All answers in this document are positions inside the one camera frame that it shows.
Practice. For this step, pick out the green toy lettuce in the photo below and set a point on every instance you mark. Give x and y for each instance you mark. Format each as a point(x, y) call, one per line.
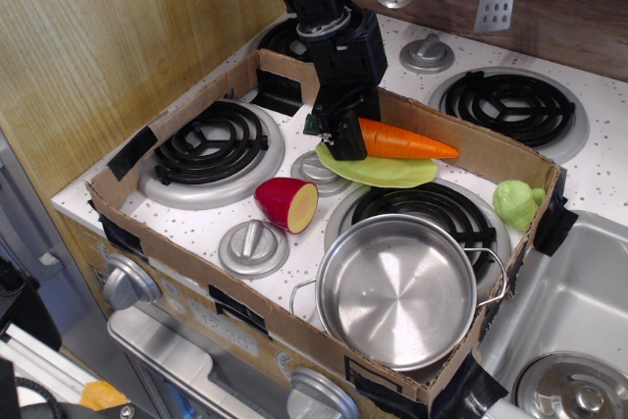
point(516, 203)

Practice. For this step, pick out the silver back stove knob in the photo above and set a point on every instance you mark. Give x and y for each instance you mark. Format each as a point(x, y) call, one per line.
point(427, 56)

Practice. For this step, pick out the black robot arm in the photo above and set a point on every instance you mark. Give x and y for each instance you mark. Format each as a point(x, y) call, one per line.
point(312, 12)

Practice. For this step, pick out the red halved toy fruit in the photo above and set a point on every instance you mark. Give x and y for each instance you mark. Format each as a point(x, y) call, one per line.
point(289, 203)

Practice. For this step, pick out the light green plastic plate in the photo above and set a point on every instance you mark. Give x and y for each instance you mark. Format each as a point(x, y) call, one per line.
point(380, 172)

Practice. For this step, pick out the orange toy carrot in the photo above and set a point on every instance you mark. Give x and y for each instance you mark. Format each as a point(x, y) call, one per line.
point(387, 141)

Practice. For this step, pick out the silver metal pot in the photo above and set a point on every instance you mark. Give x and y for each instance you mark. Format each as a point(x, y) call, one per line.
point(400, 290)

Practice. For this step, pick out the silver left oven knob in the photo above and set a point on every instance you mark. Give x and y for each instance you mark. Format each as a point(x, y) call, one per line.
point(128, 284)

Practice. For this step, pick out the silver oven knob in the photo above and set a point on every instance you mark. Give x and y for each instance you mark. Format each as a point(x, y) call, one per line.
point(313, 395)
point(128, 284)

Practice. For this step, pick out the silver oven door handle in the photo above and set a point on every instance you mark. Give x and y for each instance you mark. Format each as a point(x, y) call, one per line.
point(195, 377)

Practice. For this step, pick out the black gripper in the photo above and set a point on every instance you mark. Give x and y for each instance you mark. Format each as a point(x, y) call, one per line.
point(350, 61)

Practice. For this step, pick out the hanging silver slotted spatula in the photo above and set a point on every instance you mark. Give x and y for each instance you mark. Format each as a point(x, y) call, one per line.
point(493, 16)

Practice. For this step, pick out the stainless steel sink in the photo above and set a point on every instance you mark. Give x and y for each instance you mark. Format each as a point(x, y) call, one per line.
point(572, 301)

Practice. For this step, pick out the stove burner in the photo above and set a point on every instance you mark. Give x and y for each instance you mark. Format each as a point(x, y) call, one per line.
point(216, 159)
point(282, 38)
point(528, 107)
point(462, 214)

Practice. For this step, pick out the silver right oven knob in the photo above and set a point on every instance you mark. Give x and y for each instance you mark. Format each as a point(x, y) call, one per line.
point(313, 395)

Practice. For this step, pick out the silver sink drain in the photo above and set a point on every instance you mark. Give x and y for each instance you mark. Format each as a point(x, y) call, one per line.
point(571, 385)

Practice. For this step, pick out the front right stove burner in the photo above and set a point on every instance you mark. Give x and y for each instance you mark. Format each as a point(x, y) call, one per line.
point(462, 214)

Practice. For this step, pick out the back right stove burner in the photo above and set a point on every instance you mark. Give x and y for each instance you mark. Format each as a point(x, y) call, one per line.
point(528, 107)

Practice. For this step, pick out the silver middle stove knob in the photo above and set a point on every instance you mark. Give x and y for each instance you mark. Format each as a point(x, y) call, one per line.
point(308, 167)

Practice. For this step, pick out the silver stove knob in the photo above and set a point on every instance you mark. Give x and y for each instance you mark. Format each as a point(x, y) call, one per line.
point(427, 56)
point(253, 250)
point(308, 167)

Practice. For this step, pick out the back left stove burner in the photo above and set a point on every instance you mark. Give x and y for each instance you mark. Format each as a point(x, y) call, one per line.
point(282, 38)

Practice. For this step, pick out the silver front stove knob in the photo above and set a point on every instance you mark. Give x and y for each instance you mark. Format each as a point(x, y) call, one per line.
point(253, 250)

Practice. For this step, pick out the front left stove burner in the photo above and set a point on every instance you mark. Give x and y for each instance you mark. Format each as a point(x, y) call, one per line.
point(216, 159)

